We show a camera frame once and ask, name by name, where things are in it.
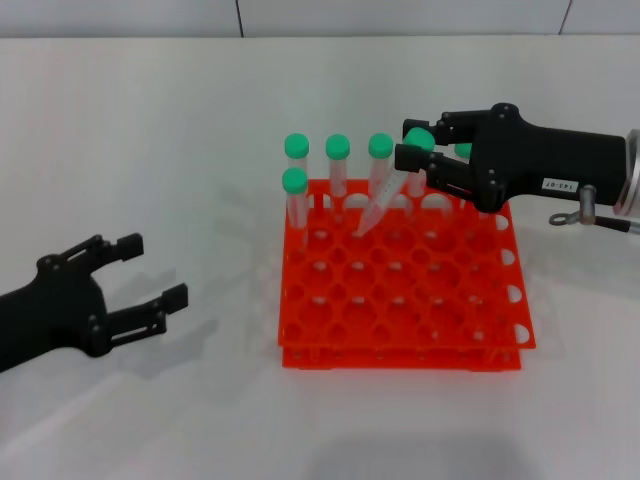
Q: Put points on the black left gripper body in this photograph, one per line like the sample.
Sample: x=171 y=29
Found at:
x=55 y=310

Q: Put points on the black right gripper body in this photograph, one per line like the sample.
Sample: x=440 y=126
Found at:
x=525 y=160

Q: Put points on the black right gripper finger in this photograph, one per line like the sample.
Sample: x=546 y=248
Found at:
x=407 y=157
x=457 y=127

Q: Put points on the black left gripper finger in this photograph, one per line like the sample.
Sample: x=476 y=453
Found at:
x=150 y=315
x=127 y=247

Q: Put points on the green capped clear test tube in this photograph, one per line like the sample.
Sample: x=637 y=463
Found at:
x=337 y=145
x=296 y=144
x=294 y=180
x=380 y=144
x=420 y=139
x=416 y=192
x=462 y=150

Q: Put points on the orange test tube rack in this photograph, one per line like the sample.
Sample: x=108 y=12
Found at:
x=400 y=285

